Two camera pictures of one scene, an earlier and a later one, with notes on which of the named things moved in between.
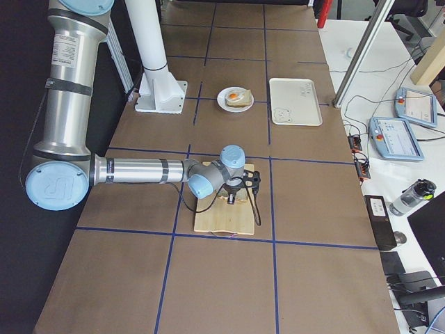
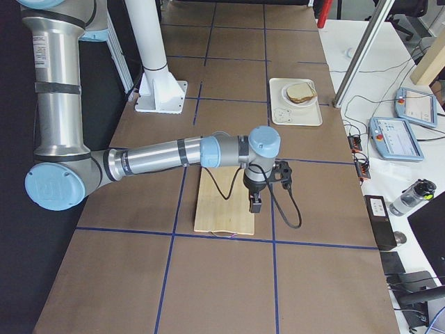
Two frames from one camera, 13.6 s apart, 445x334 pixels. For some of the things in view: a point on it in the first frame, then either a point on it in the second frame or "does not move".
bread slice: x=240 y=194 → x=301 y=92
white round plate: x=221 y=100 → x=309 y=102
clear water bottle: x=423 y=189 does not move
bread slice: x=246 y=101 → x=300 y=96
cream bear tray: x=294 y=101 does not move
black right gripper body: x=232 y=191 → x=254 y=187
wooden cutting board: x=226 y=216 does not move
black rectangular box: x=380 y=220 does not move
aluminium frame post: x=362 y=52 does not move
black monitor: x=428 y=224 does not move
